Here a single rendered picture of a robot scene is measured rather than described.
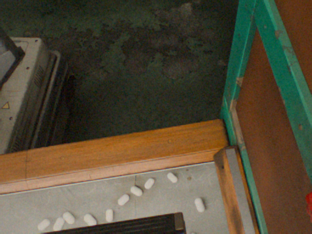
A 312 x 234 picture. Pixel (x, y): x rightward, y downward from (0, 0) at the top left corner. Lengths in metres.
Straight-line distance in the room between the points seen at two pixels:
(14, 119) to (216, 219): 0.94
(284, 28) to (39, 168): 0.75
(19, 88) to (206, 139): 0.91
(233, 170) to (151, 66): 1.29
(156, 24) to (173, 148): 1.38
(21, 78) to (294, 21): 1.29
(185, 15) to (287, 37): 1.77
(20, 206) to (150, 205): 0.37
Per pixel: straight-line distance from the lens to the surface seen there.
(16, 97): 1.50
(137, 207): 0.89
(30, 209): 0.99
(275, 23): 0.47
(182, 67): 1.95
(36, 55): 1.59
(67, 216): 0.92
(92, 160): 0.93
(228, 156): 0.79
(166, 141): 0.91
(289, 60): 0.43
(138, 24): 2.18
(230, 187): 0.79
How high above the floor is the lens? 1.61
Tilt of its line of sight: 64 degrees down
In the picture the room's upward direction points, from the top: 12 degrees counter-clockwise
